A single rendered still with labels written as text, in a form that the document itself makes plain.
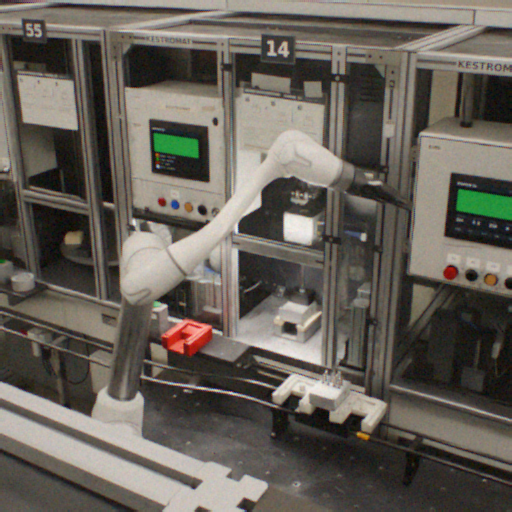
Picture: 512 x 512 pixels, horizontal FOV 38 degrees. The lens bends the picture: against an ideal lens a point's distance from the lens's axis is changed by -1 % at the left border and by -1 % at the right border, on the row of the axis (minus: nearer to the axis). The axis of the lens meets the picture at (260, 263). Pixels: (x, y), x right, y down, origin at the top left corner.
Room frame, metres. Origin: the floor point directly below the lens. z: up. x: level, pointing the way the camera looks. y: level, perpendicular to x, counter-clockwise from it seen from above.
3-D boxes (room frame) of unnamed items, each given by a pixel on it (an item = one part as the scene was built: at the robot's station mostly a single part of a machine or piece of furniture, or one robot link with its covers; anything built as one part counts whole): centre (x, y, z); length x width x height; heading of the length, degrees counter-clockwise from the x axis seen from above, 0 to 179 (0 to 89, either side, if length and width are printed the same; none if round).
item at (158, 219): (2.56, 0.32, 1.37); 0.36 x 0.04 x 0.04; 60
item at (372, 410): (2.11, -0.24, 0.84); 0.36 x 0.14 x 0.10; 60
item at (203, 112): (2.68, 0.25, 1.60); 0.42 x 0.29 x 0.46; 60
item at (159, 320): (2.53, 0.40, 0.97); 0.08 x 0.08 x 0.12; 60
